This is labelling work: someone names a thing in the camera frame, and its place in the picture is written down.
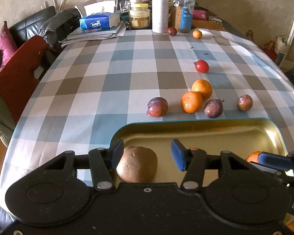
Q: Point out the purple red plum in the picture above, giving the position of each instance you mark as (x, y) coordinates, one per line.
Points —
(244, 102)
(213, 108)
(157, 107)

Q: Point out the pale sticks bundle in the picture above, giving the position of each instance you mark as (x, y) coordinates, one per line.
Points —
(54, 5)

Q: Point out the dark red plum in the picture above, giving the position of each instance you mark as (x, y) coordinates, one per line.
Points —
(172, 31)

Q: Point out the red tomato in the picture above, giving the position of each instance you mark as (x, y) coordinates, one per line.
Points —
(201, 66)

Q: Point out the yellow-lid glass jar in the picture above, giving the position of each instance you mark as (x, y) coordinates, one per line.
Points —
(139, 17)

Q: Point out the magenta cushion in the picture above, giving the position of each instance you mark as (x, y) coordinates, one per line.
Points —
(5, 44)

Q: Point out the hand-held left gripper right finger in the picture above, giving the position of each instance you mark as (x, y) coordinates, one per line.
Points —
(178, 155)

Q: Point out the checked tablecloth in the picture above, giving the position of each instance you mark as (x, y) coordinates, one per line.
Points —
(100, 78)

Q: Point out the clip-lid glass cereal jar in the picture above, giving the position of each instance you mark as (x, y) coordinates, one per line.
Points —
(183, 12)

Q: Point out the brown kiwi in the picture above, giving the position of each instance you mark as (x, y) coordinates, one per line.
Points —
(137, 164)

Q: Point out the gold metal tin tray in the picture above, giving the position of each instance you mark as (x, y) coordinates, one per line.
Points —
(210, 137)

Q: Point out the white lilac thermos bottle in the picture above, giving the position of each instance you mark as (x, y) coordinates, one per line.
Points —
(159, 12)

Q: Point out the grey puffer jacket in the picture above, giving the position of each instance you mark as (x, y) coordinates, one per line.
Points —
(56, 24)

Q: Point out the white paper bag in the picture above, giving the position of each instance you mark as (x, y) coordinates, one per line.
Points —
(283, 47)

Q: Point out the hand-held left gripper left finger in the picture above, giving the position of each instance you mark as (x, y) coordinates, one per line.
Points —
(117, 151)

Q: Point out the stack of books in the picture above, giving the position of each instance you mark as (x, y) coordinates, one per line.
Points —
(71, 40)

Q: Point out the small clear glass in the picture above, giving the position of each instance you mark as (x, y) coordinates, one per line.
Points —
(124, 6)

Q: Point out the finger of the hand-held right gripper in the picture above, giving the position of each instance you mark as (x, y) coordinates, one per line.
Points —
(284, 177)
(274, 161)

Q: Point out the small orange mandarin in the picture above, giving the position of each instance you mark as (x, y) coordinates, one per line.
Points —
(197, 34)

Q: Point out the red bag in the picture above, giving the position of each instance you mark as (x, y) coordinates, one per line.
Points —
(269, 50)

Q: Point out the black leather sofa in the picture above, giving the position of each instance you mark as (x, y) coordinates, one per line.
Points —
(29, 22)

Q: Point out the blue tissue pack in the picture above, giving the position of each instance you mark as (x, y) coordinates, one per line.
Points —
(95, 22)

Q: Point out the pink pouch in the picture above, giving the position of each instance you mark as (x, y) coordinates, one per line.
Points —
(199, 14)

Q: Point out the olive green chair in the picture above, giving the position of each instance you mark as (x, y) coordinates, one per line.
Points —
(0, 120)

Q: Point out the red chair cover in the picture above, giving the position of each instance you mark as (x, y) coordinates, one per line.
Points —
(14, 78)

